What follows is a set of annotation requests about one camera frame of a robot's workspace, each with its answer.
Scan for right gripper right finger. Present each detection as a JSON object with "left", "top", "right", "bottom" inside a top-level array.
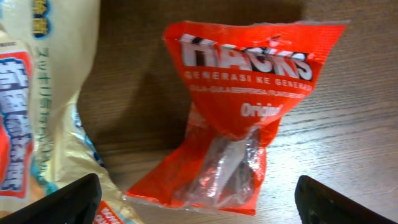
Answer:
[{"left": 295, "top": 175, "right": 397, "bottom": 224}]

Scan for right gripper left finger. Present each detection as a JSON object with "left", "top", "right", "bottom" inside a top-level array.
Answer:
[{"left": 1, "top": 173, "right": 102, "bottom": 224}]

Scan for red Hacks candy bag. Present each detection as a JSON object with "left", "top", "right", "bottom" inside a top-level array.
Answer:
[{"left": 126, "top": 21, "right": 348, "bottom": 216}]

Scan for beige snack bag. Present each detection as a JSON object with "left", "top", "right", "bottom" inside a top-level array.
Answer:
[{"left": 1, "top": 0, "right": 140, "bottom": 223}]

